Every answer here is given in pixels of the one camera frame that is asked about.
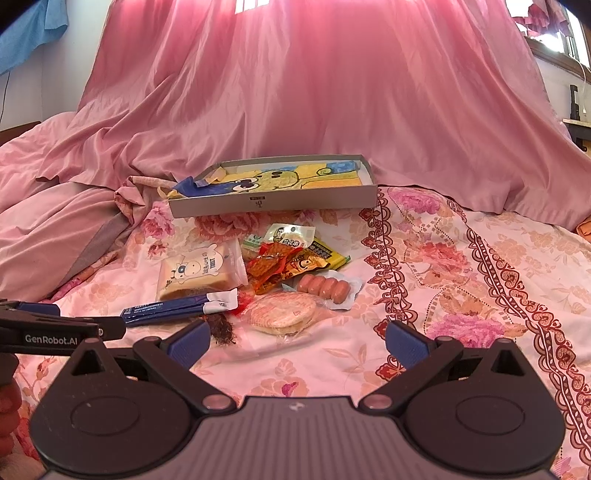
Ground dark dried plum packet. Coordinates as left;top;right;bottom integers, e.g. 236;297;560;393
204;290;254;346

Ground blue stick sachet pack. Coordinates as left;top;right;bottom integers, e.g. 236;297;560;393
120;288;238;327

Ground toast bread packet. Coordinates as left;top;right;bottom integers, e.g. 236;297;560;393
156;239;249;301

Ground mini sausages pack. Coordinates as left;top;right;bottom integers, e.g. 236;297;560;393
281;270;365;311

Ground round rice cracker packet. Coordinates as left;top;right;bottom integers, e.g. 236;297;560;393
243;292;318;336

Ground yellow sushi seaweed packet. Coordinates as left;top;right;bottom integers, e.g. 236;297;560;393
308;238;351;270

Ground golden orange snack packet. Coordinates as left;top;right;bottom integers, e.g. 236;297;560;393
245;243;329;295

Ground small green label snack packet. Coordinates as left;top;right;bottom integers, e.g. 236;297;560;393
240;234;263;262

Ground red tofu skewer snack packet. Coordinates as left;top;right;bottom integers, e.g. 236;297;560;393
263;223;315;248

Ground person's left hand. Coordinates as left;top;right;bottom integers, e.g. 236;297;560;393
0;380;22;458

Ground floral pink bedspread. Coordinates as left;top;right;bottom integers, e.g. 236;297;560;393
53;187;590;479

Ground pink quilt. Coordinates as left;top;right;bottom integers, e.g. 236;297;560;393
1;113;152;301

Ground grey cardboard tray box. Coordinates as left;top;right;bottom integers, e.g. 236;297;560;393
164;155;378;218

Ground pink draped curtain sheet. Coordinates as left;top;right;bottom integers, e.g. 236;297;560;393
39;1;590;229

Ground blue cloth on wall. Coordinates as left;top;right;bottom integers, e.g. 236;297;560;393
1;0;69;75

